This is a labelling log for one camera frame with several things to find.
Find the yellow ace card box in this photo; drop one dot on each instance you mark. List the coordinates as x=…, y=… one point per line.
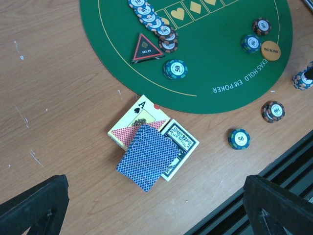
x=142, y=112

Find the green blue chip stack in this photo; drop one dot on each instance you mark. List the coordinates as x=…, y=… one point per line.
x=239, y=139

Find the blue backed card deck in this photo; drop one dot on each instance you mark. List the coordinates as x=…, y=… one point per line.
x=147, y=157

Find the green round poker mat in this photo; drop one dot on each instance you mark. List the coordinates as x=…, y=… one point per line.
x=221, y=76

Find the blue club special card box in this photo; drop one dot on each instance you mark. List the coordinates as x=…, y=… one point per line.
x=185, y=142

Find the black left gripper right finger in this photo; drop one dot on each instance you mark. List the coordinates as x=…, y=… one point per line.
x=273, y=210

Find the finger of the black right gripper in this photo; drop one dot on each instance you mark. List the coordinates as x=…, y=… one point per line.
x=309, y=71

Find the orange big blind button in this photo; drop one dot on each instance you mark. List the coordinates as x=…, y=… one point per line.
x=270, y=50

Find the orange black chip stack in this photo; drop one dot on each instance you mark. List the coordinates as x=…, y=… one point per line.
x=273, y=111

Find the purple white chip stack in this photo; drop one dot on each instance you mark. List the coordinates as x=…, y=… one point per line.
x=300, y=81

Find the spread row of chips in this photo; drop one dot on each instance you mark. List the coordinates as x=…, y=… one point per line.
x=167, y=36

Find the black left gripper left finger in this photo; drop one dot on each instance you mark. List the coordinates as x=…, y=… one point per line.
x=39, y=210

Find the triangular all in button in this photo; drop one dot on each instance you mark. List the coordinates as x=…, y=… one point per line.
x=145, y=50

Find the black front frame rail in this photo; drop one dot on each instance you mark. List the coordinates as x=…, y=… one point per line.
x=292, y=171

